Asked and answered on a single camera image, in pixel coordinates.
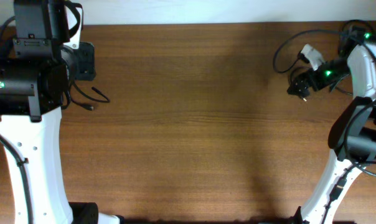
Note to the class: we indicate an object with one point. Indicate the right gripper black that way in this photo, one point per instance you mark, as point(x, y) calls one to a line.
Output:
point(300, 83)

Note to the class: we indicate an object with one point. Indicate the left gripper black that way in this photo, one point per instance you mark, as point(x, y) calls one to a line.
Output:
point(88, 55)

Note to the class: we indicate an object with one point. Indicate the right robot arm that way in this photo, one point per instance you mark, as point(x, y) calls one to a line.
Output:
point(352, 138)

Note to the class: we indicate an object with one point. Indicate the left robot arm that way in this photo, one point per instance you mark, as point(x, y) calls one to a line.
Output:
point(38, 67)

